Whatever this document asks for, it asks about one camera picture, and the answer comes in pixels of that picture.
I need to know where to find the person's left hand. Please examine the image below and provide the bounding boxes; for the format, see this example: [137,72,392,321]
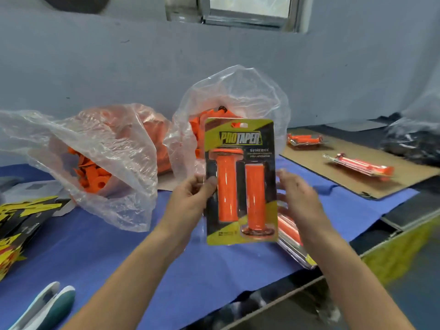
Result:
[157,175,220,259]

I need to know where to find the person's right hand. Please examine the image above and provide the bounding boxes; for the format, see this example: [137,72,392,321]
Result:
[276,168,334,252]

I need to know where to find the orange grip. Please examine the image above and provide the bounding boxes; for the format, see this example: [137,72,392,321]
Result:
[244,161,276,238]
[212,149,245,224]

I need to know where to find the yellow black backing card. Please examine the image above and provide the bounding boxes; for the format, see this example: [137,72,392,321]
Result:
[205,118,278,245]

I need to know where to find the teal hand stapler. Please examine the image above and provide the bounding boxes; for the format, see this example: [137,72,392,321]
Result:
[8,281,77,330]

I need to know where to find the person's right forearm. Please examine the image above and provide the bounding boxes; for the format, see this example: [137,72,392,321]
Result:
[309,226,413,330]

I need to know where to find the person's left forearm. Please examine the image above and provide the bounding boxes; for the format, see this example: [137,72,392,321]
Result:
[65,230,187,330]

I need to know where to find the sealed yellow card package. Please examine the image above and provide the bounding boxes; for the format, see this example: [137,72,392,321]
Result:
[276,209,319,270]

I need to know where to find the grey flat sheet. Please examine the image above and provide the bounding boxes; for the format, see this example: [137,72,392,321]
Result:
[326,119,386,132]

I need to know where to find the yellow plastic crate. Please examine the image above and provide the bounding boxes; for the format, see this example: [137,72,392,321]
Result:
[361,213,440,286]

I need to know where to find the large clear plastic bag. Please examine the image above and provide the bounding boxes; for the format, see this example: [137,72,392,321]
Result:
[165,65,291,193]

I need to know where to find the clear bag with dark contents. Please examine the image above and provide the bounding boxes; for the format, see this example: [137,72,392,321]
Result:
[381,65,440,165]

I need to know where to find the white printed paper sheet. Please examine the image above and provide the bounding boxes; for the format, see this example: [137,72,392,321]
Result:
[3,178,70,204]

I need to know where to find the stack of yellow black cards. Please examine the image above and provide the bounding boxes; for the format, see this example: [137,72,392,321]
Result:
[0,196,70,282]

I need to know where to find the grey framed window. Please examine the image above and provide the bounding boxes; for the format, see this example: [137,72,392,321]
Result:
[165,0,303,33]

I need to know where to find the round black disc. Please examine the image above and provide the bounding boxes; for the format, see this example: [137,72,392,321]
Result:
[41,0,111,14]

